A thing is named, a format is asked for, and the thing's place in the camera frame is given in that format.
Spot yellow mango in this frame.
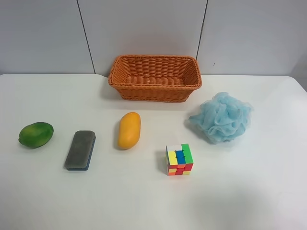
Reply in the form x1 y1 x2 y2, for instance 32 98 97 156
118 112 141 150

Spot orange wicker basket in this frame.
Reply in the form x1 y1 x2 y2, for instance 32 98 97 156
108 55 202 103

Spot colourful puzzle cube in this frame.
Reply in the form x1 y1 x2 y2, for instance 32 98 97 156
165 143 194 176

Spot light blue bath loofah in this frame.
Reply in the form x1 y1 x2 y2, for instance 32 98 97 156
188 92 253 144

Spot grey blue whiteboard eraser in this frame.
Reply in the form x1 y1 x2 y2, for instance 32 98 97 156
64 130 96 171

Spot green mango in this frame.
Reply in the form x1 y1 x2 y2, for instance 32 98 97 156
18 122 54 149

